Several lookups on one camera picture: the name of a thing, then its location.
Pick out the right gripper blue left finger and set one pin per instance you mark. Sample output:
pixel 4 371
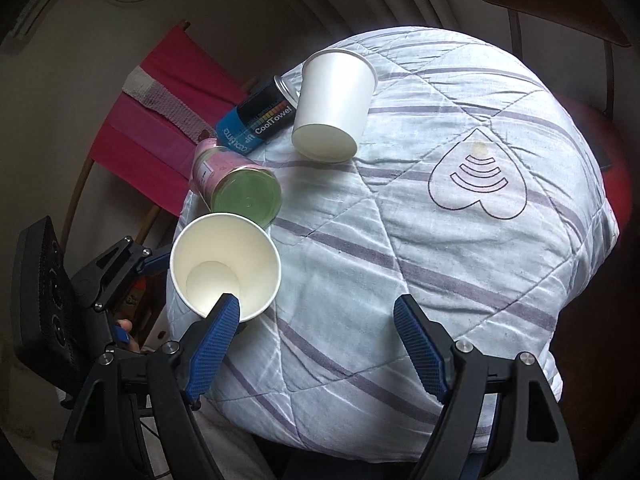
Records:
pixel 192 363

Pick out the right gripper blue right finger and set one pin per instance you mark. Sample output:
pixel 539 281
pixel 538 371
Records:
pixel 441 363

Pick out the white paper cup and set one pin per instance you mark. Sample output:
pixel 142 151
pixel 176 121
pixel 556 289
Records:
pixel 222 253
pixel 333 105

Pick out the person's hand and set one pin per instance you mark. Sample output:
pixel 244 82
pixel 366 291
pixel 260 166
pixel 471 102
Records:
pixel 123 329

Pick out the striped quilted table cover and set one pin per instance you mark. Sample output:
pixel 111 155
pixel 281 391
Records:
pixel 472 191

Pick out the pink green towel canister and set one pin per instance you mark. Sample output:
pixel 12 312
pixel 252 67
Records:
pixel 229 182

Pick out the bright pink hanging towel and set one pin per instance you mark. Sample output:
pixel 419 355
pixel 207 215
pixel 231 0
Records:
pixel 155 110

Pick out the light pink narrow cloth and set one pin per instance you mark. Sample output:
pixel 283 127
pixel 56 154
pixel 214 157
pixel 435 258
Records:
pixel 150 131

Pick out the blue black CoolTowel can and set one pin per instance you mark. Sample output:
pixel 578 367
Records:
pixel 259 117

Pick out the white pink knitted strip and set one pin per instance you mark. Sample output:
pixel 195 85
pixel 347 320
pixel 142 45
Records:
pixel 154 96

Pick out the wooden towel rack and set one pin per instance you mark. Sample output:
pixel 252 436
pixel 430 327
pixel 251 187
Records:
pixel 85 185

